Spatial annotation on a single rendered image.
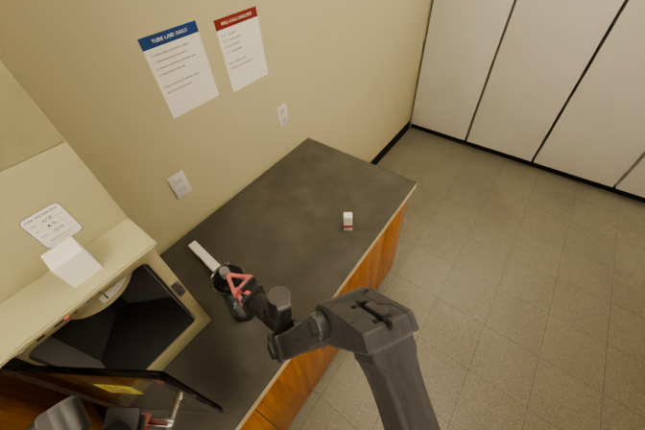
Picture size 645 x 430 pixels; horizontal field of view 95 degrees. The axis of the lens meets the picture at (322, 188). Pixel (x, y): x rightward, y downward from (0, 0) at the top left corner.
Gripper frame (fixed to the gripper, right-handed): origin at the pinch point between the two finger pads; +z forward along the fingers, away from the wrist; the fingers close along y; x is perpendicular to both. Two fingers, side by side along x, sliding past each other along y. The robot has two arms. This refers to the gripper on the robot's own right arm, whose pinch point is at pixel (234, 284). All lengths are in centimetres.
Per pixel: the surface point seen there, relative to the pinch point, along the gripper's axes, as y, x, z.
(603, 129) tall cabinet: -67, -270, -100
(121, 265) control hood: 31.5, 15.6, 1.2
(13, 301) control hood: 31.6, 30.4, 10.0
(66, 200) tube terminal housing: 42.1, 14.5, 11.8
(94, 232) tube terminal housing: 32.8, 15.0, 11.9
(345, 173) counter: -26, -80, 16
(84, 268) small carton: 33.9, 19.7, 3.6
